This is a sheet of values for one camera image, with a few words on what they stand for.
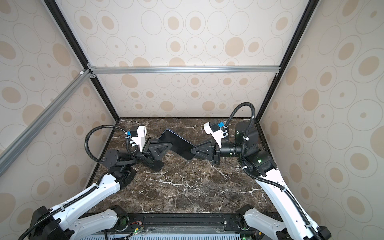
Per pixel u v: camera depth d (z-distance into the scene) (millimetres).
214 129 472
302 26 731
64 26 729
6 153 513
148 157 505
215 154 479
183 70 900
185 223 745
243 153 449
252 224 589
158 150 533
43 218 386
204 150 527
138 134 486
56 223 390
